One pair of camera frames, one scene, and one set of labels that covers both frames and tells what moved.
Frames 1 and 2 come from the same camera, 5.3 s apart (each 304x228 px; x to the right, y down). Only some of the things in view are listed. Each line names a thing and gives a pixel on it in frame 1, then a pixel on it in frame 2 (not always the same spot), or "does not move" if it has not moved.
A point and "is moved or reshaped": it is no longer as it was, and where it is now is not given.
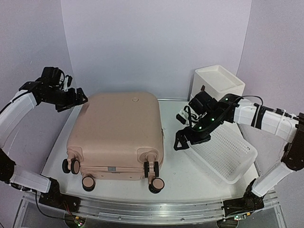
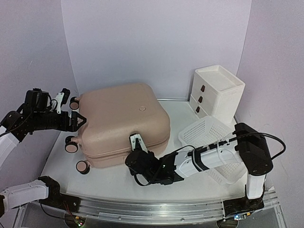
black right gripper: [180, 135] → [133, 172]
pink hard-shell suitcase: [117, 136] is moved or reshaped
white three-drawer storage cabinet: [217, 81] does not move
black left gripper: [72, 101] → [72, 127]
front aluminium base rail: [146, 211] does not move
